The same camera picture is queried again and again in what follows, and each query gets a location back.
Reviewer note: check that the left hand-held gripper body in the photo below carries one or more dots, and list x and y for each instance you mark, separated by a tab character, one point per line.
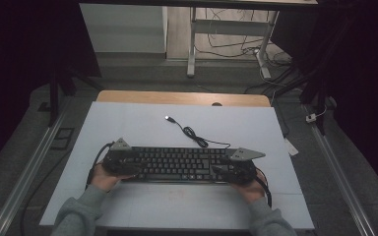
114	160

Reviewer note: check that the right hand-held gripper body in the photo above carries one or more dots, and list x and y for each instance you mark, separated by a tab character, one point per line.
242	168

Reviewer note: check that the black computer keyboard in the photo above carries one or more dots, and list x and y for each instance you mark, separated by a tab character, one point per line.
177	164

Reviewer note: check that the person's left hand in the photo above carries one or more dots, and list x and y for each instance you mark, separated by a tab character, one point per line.
103	179

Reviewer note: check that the person's right hand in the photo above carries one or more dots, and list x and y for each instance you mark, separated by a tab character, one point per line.
251	191

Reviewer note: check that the white table cover sheet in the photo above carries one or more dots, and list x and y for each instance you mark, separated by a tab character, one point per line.
164	206

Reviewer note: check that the white paper tag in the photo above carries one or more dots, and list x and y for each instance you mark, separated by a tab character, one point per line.
291	147

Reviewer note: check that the wooden table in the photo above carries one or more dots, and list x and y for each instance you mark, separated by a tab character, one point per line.
177	97

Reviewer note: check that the small white adapter box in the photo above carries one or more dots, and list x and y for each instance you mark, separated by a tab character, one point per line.
310	118

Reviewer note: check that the small black floor plate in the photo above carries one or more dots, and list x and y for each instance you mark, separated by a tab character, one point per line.
44	106

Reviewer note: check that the black metal stand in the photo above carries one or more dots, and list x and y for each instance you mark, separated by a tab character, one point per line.
320	88
54	95

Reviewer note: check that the white cabinet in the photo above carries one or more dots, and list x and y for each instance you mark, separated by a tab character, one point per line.
124	29

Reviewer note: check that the dark curtain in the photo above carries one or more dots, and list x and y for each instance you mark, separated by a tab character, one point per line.
13	65
367	82

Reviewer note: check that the aluminium rail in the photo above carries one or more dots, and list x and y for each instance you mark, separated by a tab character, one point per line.
26	177
341	177

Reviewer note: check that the white desk frame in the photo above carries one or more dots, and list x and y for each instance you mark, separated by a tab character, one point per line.
229	28

